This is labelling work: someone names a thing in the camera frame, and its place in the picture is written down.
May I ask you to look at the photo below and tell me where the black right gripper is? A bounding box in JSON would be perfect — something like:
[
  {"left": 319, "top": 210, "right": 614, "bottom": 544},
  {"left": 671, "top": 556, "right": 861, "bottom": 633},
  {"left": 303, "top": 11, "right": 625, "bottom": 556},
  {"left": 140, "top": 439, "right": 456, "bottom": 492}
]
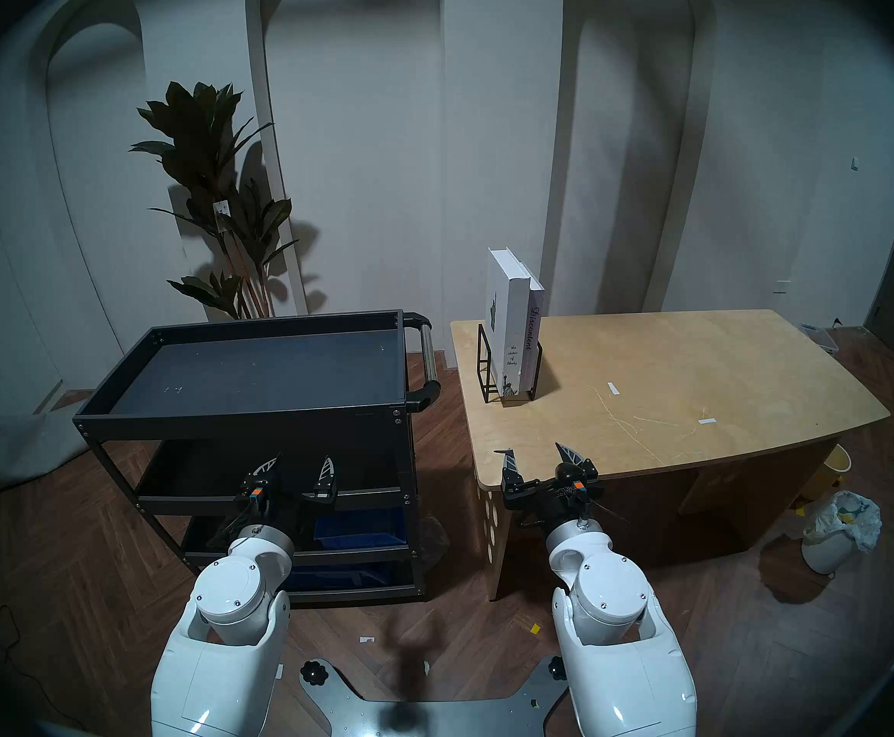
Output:
[{"left": 495, "top": 441, "right": 600, "bottom": 525}]

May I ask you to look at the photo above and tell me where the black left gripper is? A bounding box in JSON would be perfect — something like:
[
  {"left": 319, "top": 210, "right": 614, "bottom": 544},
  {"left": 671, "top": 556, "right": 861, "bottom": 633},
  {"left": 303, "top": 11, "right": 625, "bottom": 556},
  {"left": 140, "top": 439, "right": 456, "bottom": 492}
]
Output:
[{"left": 233, "top": 455, "right": 338, "bottom": 529}]

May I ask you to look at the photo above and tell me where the white Discontent book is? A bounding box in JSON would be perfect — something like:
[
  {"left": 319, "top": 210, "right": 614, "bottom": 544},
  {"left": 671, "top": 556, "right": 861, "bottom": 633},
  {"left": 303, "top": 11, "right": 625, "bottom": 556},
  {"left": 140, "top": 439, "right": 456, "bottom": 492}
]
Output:
[{"left": 520, "top": 261, "right": 546, "bottom": 397}]

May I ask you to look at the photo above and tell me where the white Statue of Liberty book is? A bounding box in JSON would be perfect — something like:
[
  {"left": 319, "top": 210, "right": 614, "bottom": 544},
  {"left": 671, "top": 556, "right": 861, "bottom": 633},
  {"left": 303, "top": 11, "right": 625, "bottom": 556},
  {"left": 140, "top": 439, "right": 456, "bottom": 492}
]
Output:
[{"left": 484, "top": 247, "right": 532, "bottom": 400}]

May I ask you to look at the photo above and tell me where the blue plastic bin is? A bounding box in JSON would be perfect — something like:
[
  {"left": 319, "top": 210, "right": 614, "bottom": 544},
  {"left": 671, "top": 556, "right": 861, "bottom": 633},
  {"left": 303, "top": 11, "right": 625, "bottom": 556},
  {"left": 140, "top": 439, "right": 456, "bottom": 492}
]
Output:
[
  {"left": 312, "top": 509, "right": 409, "bottom": 552},
  {"left": 287, "top": 563, "right": 417, "bottom": 592}
]

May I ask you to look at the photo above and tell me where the black metal utility cart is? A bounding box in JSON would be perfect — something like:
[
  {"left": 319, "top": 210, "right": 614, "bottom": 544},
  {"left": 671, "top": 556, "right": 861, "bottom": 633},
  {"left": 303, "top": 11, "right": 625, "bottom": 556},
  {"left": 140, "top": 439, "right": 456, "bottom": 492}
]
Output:
[{"left": 72, "top": 309, "right": 441, "bottom": 607}]

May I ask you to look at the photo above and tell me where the light wooden table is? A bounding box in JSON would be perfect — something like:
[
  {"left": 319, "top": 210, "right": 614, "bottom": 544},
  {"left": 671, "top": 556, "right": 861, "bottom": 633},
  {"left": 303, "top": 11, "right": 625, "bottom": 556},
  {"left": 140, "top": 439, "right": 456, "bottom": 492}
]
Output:
[{"left": 451, "top": 309, "right": 891, "bottom": 602}]

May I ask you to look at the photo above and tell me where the yellow paper cup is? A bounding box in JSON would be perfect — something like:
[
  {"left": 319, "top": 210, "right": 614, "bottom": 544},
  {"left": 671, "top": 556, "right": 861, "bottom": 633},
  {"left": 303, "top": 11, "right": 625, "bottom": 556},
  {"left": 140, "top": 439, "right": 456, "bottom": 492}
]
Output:
[{"left": 808, "top": 444, "right": 852, "bottom": 502}]

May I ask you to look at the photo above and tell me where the white trash bin with bag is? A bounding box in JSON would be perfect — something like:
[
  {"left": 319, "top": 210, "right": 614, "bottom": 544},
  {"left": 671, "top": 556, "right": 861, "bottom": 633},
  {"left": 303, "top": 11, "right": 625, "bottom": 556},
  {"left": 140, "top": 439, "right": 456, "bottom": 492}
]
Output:
[{"left": 801, "top": 490, "right": 883, "bottom": 577}]

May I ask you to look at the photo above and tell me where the tall dark green plant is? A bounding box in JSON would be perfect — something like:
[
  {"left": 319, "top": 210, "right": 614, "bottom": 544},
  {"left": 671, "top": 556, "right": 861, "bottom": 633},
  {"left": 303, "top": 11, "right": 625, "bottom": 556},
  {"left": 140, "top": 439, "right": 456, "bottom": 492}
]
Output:
[{"left": 129, "top": 81, "right": 302, "bottom": 319}]

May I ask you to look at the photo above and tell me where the black wire book rack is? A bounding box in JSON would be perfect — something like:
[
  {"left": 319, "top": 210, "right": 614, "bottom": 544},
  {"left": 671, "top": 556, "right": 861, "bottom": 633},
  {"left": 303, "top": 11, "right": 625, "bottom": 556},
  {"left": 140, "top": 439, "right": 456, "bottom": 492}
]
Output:
[{"left": 478, "top": 323, "right": 544, "bottom": 403}]

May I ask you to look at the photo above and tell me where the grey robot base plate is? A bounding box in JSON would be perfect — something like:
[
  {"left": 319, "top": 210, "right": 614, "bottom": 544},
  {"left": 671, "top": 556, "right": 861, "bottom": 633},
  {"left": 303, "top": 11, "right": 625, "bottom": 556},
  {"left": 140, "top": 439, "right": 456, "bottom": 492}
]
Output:
[{"left": 299, "top": 655, "right": 574, "bottom": 737}]

